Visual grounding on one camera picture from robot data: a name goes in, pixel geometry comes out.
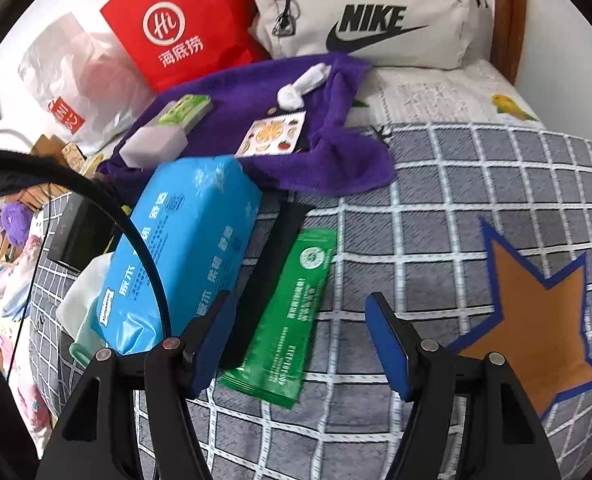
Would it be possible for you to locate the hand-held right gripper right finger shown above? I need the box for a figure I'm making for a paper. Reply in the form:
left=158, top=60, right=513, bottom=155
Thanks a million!
left=365, top=291, right=562, bottom=480

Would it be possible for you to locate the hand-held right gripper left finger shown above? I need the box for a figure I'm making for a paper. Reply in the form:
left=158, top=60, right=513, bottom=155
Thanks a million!
left=36, top=290, right=231, bottom=480

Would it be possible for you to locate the green packet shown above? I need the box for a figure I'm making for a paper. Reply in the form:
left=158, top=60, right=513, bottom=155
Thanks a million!
left=220, top=228, right=337, bottom=409

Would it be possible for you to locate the blue tissue pack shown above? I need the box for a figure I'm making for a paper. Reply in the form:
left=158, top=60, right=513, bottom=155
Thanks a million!
left=90, top=156, right=263, bottom=356

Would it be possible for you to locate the white sponge block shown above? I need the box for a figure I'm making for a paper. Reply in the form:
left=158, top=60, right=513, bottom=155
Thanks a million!
left=120, top=125, right=189, bottom=166

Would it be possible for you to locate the fruit sticker sheet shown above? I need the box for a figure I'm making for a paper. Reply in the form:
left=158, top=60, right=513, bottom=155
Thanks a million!
left=235, top=111, right=307, bottom=157

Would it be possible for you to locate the green wipes pack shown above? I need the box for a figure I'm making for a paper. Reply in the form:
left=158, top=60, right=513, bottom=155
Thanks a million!
left=157, top=94, right=213, bottom=128

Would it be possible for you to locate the grey checked bedsheet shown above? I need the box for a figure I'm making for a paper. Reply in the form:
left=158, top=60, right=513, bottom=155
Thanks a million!
left=28, top=125, right=592, bottom=480

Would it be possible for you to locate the mint green cloth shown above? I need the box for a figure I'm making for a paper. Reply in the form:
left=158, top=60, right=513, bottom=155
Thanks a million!
left=69, top=320, right=109, bottom=368

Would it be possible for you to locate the black long tool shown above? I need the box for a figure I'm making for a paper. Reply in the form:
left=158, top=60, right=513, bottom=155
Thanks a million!
left=221, top=200, right=309, bottom=371

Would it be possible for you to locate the yellow black packet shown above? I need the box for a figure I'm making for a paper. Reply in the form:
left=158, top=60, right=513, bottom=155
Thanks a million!
left=106, top=204, right=132, bottom=257

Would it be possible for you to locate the black box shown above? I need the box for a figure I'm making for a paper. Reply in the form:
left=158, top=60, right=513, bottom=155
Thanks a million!
left=43, top=192, right=111, bottom=273

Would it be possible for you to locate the purple towel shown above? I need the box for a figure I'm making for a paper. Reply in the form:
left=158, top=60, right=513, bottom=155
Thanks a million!
left=97, top=54, right=397, bottom=193

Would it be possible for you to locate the floral bedding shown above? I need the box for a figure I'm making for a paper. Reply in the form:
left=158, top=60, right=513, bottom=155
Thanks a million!
left=0, top=235, right=56, bottom=461

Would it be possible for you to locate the purple plush toy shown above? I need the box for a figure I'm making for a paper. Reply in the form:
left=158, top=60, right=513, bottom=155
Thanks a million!
left=0, top=203, right=34, bottom=246

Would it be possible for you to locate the newspaper print sheet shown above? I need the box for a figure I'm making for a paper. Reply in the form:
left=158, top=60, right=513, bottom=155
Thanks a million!
left=348, top=57, right=542, bottom=128

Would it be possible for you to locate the white plastic shopping bag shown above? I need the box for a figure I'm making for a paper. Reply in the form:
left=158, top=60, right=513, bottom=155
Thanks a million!
left=18, top=12, right=149, bottom=156

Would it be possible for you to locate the beige waist bag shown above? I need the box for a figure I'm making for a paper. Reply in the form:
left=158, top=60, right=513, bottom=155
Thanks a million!
left=248, top=0, right=492, bottom=71

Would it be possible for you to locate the red paper shopping bag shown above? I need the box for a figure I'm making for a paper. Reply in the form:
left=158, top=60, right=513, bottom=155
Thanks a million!
left=100, top=0, right=269, bottom=93

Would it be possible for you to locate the thick black cable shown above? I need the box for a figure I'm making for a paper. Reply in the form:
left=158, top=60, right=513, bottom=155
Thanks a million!
left=0, top=151, right=174, bottom=341

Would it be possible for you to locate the brown wooden door frame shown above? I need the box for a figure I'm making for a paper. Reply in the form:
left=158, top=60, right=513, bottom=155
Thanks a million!
left=493, top=0, right=527, bottom=86

